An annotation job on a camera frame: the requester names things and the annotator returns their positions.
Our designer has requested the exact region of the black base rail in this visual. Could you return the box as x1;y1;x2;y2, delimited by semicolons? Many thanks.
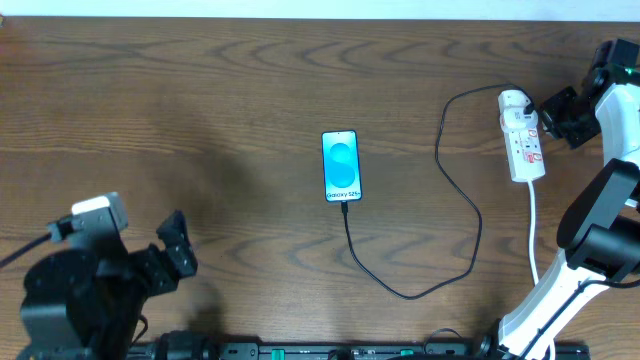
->
127;327;591;360

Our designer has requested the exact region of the blue Galaxy smartphone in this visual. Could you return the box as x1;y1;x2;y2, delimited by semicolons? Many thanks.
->
321;130;363;202

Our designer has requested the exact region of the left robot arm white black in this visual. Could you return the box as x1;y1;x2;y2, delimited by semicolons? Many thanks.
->
19;208;198;359

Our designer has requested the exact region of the white power strip cord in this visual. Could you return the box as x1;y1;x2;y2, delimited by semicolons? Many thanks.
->
526;180;541;286

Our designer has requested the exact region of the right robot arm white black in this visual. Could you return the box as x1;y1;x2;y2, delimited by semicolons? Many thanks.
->
477;39;639;359

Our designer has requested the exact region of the black USB charger cable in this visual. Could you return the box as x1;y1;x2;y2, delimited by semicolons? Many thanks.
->
339;82;536;301

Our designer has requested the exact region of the white power strip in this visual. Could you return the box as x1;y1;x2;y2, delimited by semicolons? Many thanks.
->
498;90;545;183

